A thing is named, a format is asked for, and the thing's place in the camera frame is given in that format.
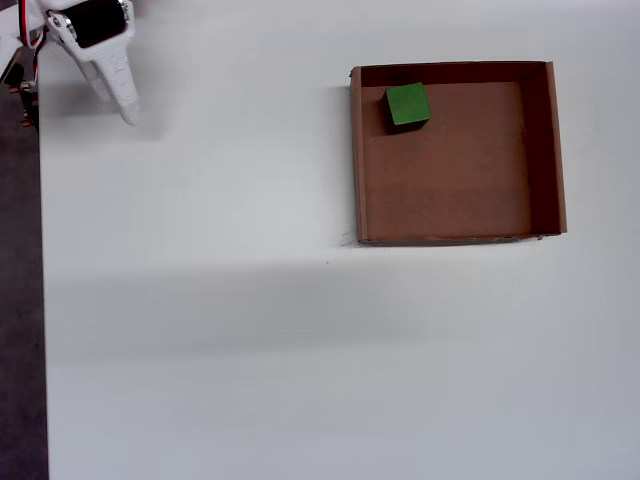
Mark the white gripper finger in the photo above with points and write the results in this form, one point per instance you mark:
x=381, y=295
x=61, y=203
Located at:
x=90, y=72
x=122, y=85

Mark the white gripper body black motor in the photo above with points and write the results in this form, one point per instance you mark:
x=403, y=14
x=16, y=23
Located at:
x=95, y=29

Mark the green cube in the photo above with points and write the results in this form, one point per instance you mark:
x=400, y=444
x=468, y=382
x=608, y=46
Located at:
x=409, y=102

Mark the brown cardboard box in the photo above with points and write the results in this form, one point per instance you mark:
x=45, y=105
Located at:
x=450, y=170

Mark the dark table clamp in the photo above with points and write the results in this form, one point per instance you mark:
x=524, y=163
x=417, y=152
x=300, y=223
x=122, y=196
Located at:
x=27, y=107

